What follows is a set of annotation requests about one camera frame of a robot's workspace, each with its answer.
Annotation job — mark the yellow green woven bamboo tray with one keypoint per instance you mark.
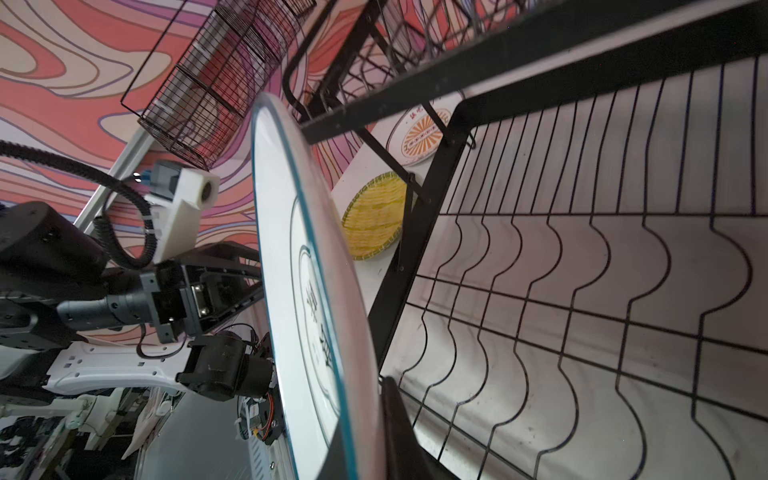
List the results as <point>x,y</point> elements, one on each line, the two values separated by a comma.
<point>372,221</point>

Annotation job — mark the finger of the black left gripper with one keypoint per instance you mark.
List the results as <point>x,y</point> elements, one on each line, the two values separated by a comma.
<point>234,305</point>
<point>213,262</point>

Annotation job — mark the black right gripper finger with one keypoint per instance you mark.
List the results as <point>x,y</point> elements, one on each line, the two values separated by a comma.
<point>405,458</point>

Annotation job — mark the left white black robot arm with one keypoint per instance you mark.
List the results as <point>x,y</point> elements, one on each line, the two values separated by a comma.
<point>46,260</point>

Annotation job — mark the black metal dish rack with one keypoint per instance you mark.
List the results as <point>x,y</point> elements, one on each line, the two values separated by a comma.
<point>580,290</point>

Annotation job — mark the white plate with clover emblem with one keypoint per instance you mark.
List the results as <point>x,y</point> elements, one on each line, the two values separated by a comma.
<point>325,362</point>

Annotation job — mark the black wire basket left wall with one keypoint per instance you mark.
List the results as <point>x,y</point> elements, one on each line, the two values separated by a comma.
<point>201,100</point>

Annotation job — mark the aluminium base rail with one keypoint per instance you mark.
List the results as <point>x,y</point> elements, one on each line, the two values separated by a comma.
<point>258,423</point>

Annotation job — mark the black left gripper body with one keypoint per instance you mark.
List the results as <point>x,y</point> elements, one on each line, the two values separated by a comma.
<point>149,298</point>

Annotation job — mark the small orange sunburst plate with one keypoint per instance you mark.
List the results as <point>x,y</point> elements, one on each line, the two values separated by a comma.
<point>414,138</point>

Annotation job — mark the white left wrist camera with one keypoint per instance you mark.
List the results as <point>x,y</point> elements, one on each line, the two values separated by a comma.
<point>178,195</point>

